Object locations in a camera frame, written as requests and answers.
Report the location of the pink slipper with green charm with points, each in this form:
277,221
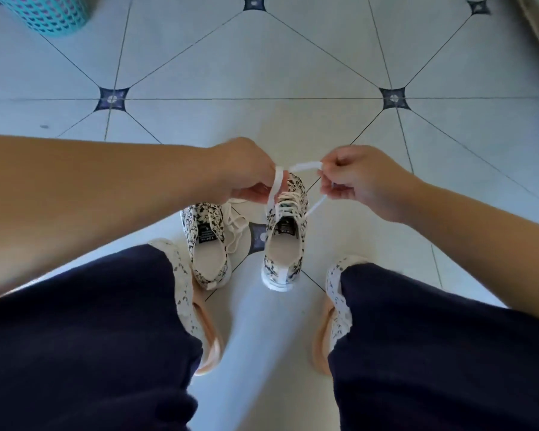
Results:
321,341

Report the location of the person's right hand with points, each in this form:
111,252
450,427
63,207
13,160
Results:
368,179

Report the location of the floral sneaker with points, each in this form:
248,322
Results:
206,260
283,246

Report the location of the person's left leg navy trousers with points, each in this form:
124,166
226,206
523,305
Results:
81,345

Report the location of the teal plastic basket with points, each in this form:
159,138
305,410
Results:
49,11

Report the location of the person's left hand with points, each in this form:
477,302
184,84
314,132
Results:
242,170

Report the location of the person's right forearm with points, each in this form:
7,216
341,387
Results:
489,251

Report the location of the person's right leg navy trousers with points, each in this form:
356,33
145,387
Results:
431,363

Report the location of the person's left forearm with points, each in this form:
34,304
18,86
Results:
94,206

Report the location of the person's leg navy trousers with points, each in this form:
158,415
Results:
431,363
81,345

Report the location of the pink slipper with white charms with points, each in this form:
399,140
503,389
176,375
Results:
211,336

